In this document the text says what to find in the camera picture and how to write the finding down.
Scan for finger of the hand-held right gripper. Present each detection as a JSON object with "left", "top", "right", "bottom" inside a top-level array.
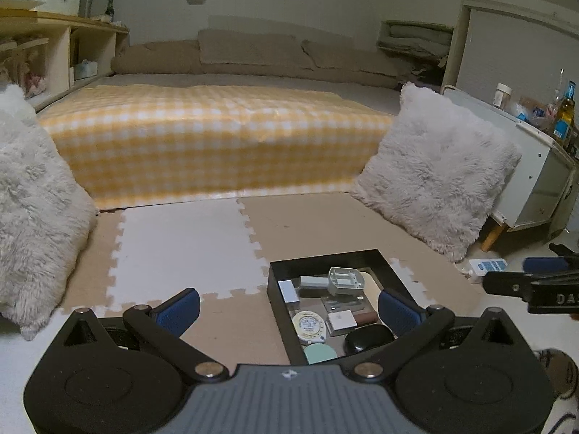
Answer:
[
  {"left": 521, "top": 257, "right": 579, "bottom": 276},
  {"left": 482, "top": 270, "right": 539, "bottom": 298}
]

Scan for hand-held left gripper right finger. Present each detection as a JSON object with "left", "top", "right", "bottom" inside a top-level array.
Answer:
[{"left": 347, "top": 289, "right": 521, "bottom": 383}]

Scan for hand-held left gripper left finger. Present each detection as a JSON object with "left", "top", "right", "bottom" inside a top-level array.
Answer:
[{"left": 58, "top": 288, "right": 230, "bottom": 383}]

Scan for black oval case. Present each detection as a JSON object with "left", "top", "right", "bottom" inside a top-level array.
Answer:
[{"left": 343, "top": 324, "right": 395, "bottom": 356}]

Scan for small white box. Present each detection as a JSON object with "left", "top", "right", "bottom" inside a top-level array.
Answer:
[{"left": 326, "top": 309, "right": 359, "bottom": 337}]

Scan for clear plastic case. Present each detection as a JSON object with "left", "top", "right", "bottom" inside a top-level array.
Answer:
[{"left": 322, "top": 295, "right": 364, "bottom": 314}]

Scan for white plug-in device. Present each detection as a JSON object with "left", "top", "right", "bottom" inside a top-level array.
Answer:
[{"left": 299, "top": 266, "right": 366, "bottom": 298}]

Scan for green round compact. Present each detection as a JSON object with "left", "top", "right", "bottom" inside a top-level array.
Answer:
[{"left": 303, "top": 342, "right": 338, "bottom": 366}]

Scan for black tray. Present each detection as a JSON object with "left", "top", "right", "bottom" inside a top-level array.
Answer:
[{"left": 266, "top": 248, "right": 428, "bottom": 367}]

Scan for white charger adapter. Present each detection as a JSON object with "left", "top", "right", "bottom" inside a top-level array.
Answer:
[{"left": 277, "top": 279, "right": 300, "bottom": 305}]

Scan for wooden cabinet leg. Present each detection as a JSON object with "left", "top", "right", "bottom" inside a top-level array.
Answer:
[{"left": 480, "top": 221, "right": 506, "bottom": 252}]

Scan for printed white cloth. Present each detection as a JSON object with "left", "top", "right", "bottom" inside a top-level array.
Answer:
[{"left": 531, "top": 348, "right": 579, "bottom": 434}]

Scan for white cabinet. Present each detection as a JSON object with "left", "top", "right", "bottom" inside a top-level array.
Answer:
[{"left": 442, "top": 86, "right": 579, "bottom": 241}]

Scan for fluffy white pillow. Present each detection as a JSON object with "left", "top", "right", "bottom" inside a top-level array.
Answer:
[
  {"left": 0, "top": 82, "right": 98, "bottom": 341},
  {"left": 350, "top": 81, "right": 523, "bottom": 263}
]

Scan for amber bottle with blue label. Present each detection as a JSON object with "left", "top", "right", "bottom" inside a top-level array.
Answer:
[{"left": 553, "top": 80, "right": 577, "bottom": 142}]

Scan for pile of small packages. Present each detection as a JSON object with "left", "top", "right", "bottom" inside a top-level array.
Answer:
[{"left": 511, "top": 95, "right": 556, "bottom": 133}]

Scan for yellow checkered blanket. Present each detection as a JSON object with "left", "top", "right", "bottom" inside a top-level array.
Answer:
[{"left": 36, "top": 84, "right": 394, "bottom": 211}]

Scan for white lidded jar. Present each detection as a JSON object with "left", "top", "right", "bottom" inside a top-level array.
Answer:
[{"left": 495, "top": 82, "right": 513, "bottom": 110}]

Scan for grey bed mattress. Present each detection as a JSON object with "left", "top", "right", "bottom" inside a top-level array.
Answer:
[{"left": 86, "top": 72, "right": 403, "bottom": 116}]

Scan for white closet door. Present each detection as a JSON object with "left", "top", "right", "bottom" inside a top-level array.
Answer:
[{"left": 445, "top": 0, "right": 579, "bottom": 114}]

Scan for long brown pillow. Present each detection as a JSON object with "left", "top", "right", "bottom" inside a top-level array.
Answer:
[{"left": 111, "top": 40, "right": 202, "bottom": 75}]

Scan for tissue box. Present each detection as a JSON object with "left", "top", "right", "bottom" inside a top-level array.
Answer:
[{"left": 73, "top": 60, "right": 98, "bottom": 81}]

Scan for folded grey blankets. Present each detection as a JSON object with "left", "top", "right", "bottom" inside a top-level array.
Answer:
[{"left": 377, "top": 20, "right": 454, "bottom": 61}]

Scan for flat brown pillow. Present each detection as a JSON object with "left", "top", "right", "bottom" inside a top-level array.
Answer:
[{"left": 198, "top": 28, "right": 304, "bottom": 66}]

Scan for wooden shelf unit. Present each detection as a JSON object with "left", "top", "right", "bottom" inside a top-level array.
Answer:
[{"left": 0, "top": 9, "right": 131, "bottom": 111}]

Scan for clear doll display box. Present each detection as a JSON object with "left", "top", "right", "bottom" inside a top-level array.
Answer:
[{"left": 18, "top": 38, "right": 50, "bottom": 99}]

